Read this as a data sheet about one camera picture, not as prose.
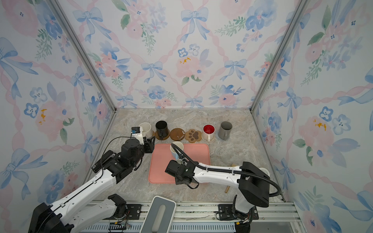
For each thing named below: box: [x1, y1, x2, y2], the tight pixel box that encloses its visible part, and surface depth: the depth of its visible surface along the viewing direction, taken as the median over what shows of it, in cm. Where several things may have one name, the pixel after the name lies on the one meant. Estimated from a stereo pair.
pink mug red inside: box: [202, 123, 216, 142], surface depth 100 cm
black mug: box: [155, 120, 169, 141], surface depth 99 cm
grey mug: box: [218, 120, 233, 141], surface depth 98 cm
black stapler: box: [91, 149, 116, 174], surface depth 90 cm
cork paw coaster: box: [185, 129, 203, 143], surface depth 106 cm
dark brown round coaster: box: [169, 127, 186, 142], surface depth 106 cm
